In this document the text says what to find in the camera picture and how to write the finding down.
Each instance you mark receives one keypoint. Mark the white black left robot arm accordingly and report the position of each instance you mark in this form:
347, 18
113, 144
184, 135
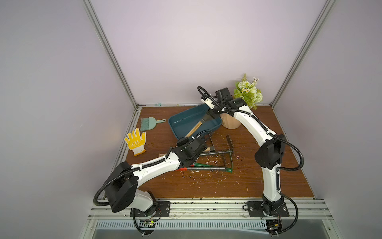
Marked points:
121, 189

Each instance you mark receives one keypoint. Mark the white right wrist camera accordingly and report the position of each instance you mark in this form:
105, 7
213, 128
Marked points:
210, 103

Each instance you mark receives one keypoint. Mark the green artificial flowers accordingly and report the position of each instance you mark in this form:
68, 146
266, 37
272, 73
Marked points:
248, 91

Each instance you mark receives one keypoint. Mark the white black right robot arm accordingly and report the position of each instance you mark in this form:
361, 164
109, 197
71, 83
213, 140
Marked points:
271, 145

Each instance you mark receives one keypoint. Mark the wooden handle hoe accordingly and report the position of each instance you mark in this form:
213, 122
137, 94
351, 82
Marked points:
204, 119
208, 149

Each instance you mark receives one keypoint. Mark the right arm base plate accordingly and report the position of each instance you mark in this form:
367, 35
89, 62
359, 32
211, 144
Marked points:
267, 209

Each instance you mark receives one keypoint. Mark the yellow white work glove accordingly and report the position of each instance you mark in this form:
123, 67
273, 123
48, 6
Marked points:
136, 141

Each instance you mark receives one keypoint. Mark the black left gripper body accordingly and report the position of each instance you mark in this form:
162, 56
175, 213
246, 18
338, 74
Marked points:
182, 145

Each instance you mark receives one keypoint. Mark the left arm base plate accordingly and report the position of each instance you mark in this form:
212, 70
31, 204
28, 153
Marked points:
158, 209

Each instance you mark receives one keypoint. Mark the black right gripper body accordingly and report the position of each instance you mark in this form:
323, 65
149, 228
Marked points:
213, 110

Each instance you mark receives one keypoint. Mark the teal plastic storage box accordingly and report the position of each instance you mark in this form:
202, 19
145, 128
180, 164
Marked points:
182, 123

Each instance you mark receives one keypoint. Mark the mint green hand brush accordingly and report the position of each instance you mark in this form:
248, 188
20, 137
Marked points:
149, 123

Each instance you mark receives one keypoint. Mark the aluminium front rail frame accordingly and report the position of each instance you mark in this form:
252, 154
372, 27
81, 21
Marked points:
239, 214

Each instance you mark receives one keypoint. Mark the tan flower pot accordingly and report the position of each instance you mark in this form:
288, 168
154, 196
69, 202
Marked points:
229, 122

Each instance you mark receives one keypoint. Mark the grey hoe red grip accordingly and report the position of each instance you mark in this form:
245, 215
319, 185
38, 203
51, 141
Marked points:
230, 150

